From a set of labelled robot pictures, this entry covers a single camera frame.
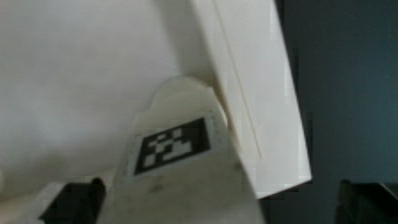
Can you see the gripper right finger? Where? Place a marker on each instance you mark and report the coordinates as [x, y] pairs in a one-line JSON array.
[[366, 203]]

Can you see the white U-shaped obstacle fence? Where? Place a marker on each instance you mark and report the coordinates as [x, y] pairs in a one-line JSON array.
[[243, 39]]

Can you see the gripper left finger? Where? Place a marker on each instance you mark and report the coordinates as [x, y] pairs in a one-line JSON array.
[[74, 206]]

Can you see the white square tabletop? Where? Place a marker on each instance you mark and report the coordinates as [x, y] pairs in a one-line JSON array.
[[90, 51]]

